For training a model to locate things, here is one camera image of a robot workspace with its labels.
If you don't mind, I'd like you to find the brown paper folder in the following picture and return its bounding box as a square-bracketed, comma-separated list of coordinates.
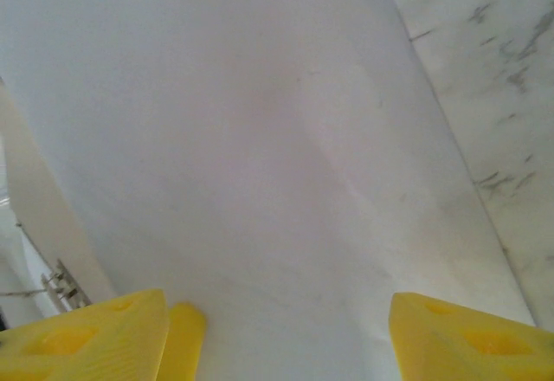
[0, 75, 120, 313]

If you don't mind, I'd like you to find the metal folder fastener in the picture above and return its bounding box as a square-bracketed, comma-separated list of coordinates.
[39, 258, 93, 313]

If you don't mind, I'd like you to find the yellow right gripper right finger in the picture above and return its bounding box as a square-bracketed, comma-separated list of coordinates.
[388, 292, 554, 381]

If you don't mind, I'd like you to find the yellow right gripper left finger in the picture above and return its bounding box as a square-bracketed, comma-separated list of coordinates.
[0, 287, 209, 381]

